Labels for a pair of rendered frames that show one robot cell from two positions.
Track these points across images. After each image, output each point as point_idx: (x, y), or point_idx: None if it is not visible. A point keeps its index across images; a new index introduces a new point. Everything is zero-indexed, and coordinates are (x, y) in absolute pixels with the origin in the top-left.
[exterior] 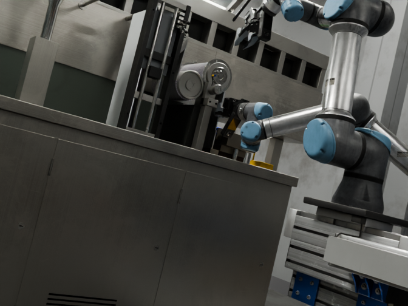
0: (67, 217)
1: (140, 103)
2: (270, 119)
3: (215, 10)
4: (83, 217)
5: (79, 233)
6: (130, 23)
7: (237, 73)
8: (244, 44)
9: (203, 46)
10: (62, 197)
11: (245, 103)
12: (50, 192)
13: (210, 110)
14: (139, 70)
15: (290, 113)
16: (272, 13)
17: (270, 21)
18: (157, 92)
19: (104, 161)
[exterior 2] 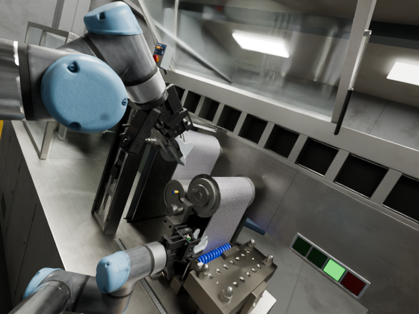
0: (31, 253)
1: (105, 195)
2: (35, 290)
3: (307, 120)
4: (33, 260)
5: (31, 268)
6: (212, 133)
7: (327, 205)
8: (370, 168)
9: (279, 161)
10: (32, 238)
11: (147, 243)
12: (31, 231)
13: (171, 232)
14: (106, 166)
15: (13, 310)
16: (136, 103)
17: (142, 119)
18: (113, 190)
19: (43, 228)
